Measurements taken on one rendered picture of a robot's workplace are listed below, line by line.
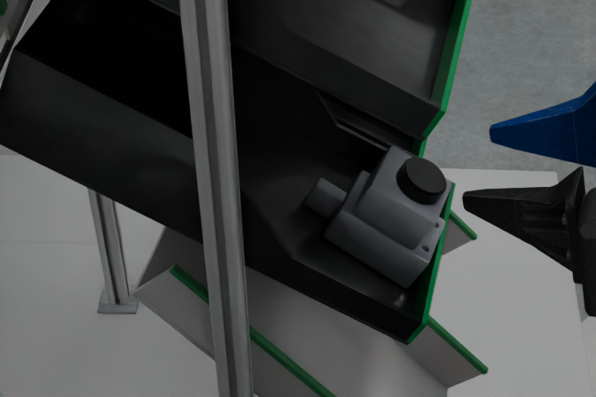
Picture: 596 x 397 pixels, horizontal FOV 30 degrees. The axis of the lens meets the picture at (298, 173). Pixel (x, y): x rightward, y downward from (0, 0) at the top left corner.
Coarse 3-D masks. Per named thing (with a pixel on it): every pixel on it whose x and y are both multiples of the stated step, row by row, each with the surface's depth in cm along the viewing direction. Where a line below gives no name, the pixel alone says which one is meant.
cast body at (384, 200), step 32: (384, 160) 68; (416, 160) 67; (320, 192) 70; (352, 192) 69; (384, 192) 66; (416, 192) 66; (448, 192) 68; (352, 224) 68; (384, 224) 67; (416, 224) 66; (384, 256) 69; (416, 256) 68
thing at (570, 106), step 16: (592, 96) 64; (544, 112) 66; (560, 112) 65; (576, 112) 65; (592, 112) 65; (496, 128) 67; (512, 128) 67; (528, 128) 66; (544, 128) 66; (560, 128) 66; (576, 128) 66; (592, 128) 65; (512, 144) 67; (528, 144) 67; (544, 144) 67; (560, 144) 66; (576, 144) 66; (592, 144) 66; (576, 160) 67; (592, 160) 67
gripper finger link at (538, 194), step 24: (576, 168) 58; (480, 192) 62; (504, 192) 61; (528, 192) 60; (552, 192) 59; (576, 192) 56; (480, 216) 62; (504, 216) 61; (528, 216) 60; (552, 216) 60; (576, 216) 57; (528, 240) 61; (552, 240) 60; (576, 240) 57; (576, 264) 58
